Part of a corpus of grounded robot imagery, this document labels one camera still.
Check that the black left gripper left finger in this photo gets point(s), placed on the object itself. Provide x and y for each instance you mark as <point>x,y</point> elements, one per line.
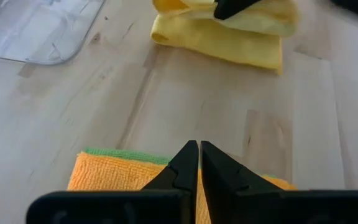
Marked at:
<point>179,177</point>

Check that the clear plastic bin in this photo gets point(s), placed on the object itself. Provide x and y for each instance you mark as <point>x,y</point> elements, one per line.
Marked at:
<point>26,31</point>

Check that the orange microfiber towel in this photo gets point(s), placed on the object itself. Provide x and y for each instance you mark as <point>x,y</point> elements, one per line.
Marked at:
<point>110,174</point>

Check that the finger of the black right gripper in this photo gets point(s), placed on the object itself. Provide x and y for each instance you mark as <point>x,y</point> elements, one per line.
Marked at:
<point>232,7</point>

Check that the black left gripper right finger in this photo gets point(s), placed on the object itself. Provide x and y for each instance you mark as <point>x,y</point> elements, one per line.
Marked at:
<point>222,180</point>

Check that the yellow microfiber towel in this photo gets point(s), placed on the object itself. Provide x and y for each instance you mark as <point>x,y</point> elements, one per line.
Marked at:
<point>216,43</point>

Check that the bright green microfiber towel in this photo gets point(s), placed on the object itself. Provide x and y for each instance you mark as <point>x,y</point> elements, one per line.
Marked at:
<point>129,154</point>

